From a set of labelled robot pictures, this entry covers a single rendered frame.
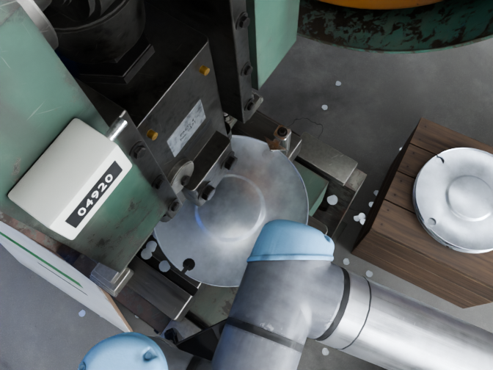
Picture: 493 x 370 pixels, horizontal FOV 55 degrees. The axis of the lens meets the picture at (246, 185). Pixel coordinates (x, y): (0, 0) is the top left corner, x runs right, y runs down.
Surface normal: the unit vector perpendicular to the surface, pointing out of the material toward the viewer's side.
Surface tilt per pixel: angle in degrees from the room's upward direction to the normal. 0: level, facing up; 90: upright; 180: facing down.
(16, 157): 90
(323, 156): 0
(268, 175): 0
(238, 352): 26
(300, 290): 21
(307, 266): 30
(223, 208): 0
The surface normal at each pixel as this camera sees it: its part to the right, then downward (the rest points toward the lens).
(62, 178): -0.04, -0.33
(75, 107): 0.82, 0.52
